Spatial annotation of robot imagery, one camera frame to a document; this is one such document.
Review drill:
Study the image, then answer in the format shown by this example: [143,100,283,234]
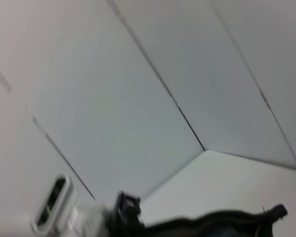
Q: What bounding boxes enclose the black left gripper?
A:
[108,190,145,237]

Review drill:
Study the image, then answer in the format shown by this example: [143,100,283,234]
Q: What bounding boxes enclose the black food bag orange handles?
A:
[138,203,288,237]

